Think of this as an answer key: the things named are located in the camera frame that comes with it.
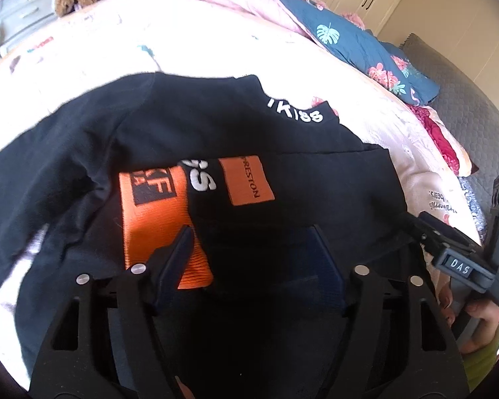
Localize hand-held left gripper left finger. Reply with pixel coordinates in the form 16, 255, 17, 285
29, 225, 196, 399

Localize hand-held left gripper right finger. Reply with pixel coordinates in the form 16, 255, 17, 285
305, 224, 470, 399

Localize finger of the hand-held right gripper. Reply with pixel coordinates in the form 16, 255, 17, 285
403, 212, 475, 255

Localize black t-shirt with orange patches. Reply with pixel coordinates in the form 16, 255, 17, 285
0, 72, 427, 399

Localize person's right forearm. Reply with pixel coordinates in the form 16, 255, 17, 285
461, 328, 499, 389

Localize person's right hand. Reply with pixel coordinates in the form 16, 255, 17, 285
438, 288, 499, 352

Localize grey patterned cloth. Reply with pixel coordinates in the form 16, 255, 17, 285
457, 177, 490, 239

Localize red floral pillow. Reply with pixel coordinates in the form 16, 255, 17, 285
408, 104, 481, 177

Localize grey padded headboard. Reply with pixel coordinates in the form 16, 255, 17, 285
399, 33, 499, 258

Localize blue floral quilt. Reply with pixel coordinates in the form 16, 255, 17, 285
249, 0, 441, 106

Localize lilac printed bed sheet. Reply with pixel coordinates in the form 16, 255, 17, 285
0, 0, 488, 388

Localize white drawer cabinet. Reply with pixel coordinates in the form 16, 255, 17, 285
0, 0, 64, 51

